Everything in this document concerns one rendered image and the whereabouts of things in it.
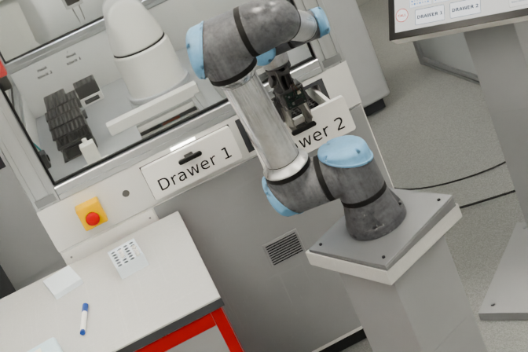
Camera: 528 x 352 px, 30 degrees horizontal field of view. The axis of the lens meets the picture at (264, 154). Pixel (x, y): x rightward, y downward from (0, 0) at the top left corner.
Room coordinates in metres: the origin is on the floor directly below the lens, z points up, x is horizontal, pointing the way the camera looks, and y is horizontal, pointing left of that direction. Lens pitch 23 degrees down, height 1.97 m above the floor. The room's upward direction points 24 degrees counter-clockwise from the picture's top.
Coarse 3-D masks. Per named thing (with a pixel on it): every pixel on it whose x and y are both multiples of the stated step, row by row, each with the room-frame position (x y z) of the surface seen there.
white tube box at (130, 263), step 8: (120, 248) 2.54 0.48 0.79; (128, 248) 2.52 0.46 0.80; (112, 256) 2.52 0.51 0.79; (128, 256) 2.47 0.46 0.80; (136, 256) 2.45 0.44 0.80; (144, 256) 2.44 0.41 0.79; (120, 264) 2.45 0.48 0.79; (128, 264) 2.43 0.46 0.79; (136, 264) 2.43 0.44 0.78; (144, 264) 2.44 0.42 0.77; (120, 272) 2.42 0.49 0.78; (128, 272) 2.43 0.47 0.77
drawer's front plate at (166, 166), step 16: (224, 128) 2.73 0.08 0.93; (192, 144) 2.71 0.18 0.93; (208, 144) 2.72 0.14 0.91; (224, 144) 2.72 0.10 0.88; (160, 160) 2.70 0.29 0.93; (176, 160) 2.71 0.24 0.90; (192, 160) 2.71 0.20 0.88; (208, 160) 2.72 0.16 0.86; (224, 160) 2.72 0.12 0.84; (144, 176) 2.70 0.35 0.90; (160, 176) 2.70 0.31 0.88; (176, 176) 2.70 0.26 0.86; (192, 176) 2.71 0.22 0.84; (160, 192) 2.70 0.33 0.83
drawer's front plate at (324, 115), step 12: (312, 108) 2.59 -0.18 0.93; (324, 108) 2.57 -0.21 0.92; (336, 108) 2.58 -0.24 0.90; (348, 108) 2.58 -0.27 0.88; (300, 120) 2.57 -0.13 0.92; (312, 120) 2.57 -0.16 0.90; (324, 120) 2.57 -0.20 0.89; (336, 120) 2.58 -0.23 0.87; (348, 120) 2.58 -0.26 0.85; (312, 132) 2.57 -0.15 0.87; (336, 132) 2.57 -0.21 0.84; (348, 132) 2.58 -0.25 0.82; (252, 144) 2.56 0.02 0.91; (300, 144) 2.56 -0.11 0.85; (312, 144) 2.57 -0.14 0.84
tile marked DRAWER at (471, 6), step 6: (462, 0) 2.64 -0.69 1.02; (468, 0) 2.63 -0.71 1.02; (474, 0) 2.62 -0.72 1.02; (480, 0) 2.61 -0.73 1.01; (450, 6) 2.66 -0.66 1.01; (456, 6) 2.65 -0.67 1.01; (462, 6) 2.63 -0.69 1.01; (468, 6) 2.62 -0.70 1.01; (474, 6) 2.61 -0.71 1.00; (480, 6) 2.60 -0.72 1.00; (450, 12) 2.65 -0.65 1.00; (456, 12) 2.64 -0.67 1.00; (462, 12) 2.63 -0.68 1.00; (468, 12) 2.61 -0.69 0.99; (474, 12) 2.60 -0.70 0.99; (480, 12) 2.59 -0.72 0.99; (450, 18) 2.64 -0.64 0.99
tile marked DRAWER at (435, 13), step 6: (432, 6) 2.70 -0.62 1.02; (438, 6) 2.69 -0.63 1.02; (444, 6) 2.67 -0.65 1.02; (420, 12) 2.72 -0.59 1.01; (426, 12) 2.71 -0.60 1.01; (432, 12) 2.69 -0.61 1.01; (438, 12) 2.68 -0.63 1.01; (444, 12) 2.67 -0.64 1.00; (420, 18) 2.71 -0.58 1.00; (426, 18) 2.70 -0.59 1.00; (432, 18) 2.68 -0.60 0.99; (438, 18) 2.67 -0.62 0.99; (444, 18) 2.66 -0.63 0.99
